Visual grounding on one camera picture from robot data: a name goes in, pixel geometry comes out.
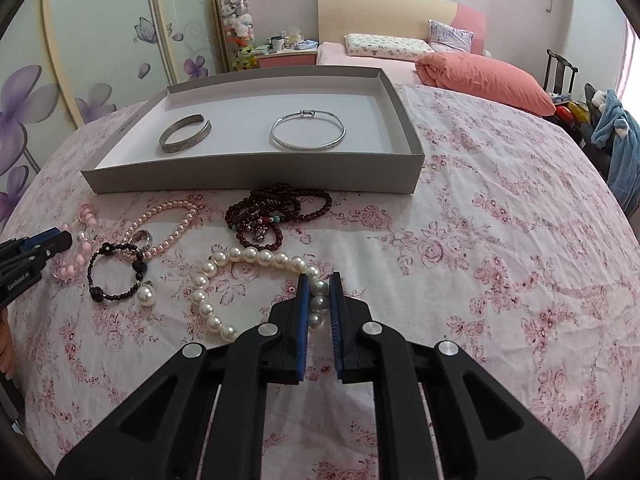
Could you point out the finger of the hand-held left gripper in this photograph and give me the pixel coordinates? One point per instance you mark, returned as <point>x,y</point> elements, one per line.
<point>42,238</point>
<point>61,246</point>

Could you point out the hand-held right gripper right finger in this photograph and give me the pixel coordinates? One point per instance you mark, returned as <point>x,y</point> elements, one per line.
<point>334,330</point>

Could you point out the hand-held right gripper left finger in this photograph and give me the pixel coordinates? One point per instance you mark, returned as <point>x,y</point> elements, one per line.
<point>303,330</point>

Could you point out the single white pearl pendant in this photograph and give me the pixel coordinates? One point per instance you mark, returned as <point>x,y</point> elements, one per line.
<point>145,297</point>

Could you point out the wide silver cuff bangle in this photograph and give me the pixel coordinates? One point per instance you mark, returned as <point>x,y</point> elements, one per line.
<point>172,140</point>

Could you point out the grey cardboard box tray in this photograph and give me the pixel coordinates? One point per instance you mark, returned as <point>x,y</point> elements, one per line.
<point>235,150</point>

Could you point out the thin silver bangle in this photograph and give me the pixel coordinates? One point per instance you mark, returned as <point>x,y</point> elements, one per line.
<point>307,113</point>

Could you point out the person's left hand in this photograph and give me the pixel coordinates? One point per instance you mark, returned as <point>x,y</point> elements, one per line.
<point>4,345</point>

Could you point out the floral pink bedsheet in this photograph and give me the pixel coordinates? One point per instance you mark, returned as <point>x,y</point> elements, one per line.
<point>500,260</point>

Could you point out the wardrobe with purple flower doors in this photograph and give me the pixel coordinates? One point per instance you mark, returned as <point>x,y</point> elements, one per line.
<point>100,35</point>

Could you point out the pink nightstand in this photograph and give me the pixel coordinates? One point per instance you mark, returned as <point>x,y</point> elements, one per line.
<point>285,59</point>

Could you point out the pink mattress sheet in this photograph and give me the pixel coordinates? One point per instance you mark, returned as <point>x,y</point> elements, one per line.
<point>350,57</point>

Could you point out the clear tube of plush toys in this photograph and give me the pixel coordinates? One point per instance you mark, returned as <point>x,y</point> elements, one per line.
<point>237,20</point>

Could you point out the white mug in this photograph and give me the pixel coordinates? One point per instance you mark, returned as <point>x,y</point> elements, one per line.
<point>276,44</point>

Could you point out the white printed pillow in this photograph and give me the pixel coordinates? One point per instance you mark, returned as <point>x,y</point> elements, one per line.
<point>385,46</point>

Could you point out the tissue box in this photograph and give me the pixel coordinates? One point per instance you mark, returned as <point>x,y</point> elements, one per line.
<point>294,39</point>

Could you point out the coral duvet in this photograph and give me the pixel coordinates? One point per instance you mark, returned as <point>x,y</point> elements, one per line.
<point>480,77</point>

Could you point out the lilac pillow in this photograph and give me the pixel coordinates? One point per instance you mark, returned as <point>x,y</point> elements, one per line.
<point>450,37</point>

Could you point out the colourful clutter pile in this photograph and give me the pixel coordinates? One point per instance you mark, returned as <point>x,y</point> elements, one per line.
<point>570,110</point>

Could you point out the beige and pink headboard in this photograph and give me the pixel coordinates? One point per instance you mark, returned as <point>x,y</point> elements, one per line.
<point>380,10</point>

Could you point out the blue plush robe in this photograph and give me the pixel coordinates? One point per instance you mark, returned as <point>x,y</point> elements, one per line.
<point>620,150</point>

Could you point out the dark wooden chair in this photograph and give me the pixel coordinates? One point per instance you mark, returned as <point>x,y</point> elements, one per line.
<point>560,70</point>

